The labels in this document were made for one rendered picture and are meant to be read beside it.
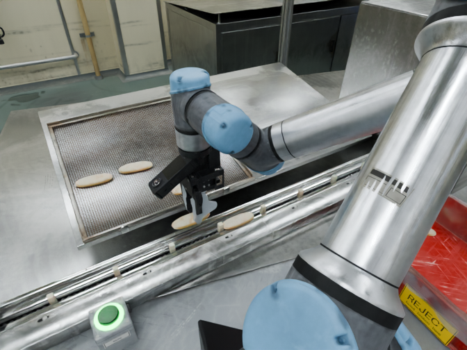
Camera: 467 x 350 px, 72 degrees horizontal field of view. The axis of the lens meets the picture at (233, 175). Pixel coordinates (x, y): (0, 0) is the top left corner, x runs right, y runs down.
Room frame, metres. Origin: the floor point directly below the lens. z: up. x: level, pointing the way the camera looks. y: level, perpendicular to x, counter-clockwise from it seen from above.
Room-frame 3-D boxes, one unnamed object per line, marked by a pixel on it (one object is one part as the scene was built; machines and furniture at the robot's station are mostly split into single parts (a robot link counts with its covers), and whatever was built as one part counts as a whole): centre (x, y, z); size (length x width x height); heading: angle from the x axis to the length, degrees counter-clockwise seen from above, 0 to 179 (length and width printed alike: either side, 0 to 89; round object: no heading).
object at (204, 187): (0.58, 0.08, 1.08); 0.09 x 0.08 x 0.12; 121
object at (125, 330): (0.33, 0.24, 0.84); 0.08 x 0.08 x 0.11; 31
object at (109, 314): (0.32, 0.24, 0.90); 0.04 x 0.04 x 0.02
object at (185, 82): (0.57, 0.08, 1.24); 0.09 x 0.08 x 0.11; 34
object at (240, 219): (0.63, -0.01, 0.86); 0.10 x 0.04 x 0.01; 121
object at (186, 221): (0.56, 0.10, 0.93); 0.10 x 0.04 x 0.01; 121
